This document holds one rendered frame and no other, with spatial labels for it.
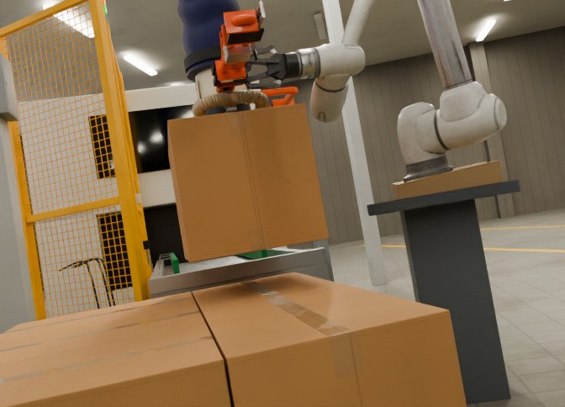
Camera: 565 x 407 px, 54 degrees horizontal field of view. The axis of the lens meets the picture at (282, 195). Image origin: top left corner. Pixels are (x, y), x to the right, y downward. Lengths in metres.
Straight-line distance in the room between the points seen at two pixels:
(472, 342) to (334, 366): 1.22
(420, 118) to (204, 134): 0.87
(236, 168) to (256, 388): 0.78
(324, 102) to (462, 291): 0.84
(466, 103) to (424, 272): 0.61
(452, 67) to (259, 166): 0.82
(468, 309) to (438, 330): 1.09
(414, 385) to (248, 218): 0.74
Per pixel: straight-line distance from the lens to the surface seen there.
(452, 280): 2.10
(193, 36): 1.91
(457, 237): 2.08
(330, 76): 1.73
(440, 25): 2.08
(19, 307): 2.94
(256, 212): 1.57
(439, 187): 2.00
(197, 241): 1.55
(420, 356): 1.02
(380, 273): 5.38
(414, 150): 2.12
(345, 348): 0.97
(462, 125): 2.04
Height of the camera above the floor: 0.74
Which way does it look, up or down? 3 degrees up
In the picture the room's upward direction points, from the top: 10 degrees counter-clockwise
